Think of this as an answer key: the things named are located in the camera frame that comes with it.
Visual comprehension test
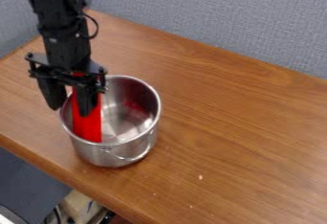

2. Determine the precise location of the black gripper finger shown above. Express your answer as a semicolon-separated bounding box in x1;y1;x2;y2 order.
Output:
75;86;99;117
37;77;67;110

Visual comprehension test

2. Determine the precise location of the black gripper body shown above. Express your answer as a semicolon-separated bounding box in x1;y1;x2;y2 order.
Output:
25;30;105;89

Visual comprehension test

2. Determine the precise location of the red block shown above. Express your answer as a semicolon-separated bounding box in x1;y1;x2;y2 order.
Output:
72;89;103;143

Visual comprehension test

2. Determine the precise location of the stainless steel pot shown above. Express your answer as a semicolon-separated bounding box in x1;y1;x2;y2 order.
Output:
60;75;163;168

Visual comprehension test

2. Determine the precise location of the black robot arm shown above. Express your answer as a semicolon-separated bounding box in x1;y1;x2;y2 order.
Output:
25;0;107;117

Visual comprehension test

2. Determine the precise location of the beige box under table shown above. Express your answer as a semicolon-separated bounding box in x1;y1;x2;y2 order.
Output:
60;190;104;224

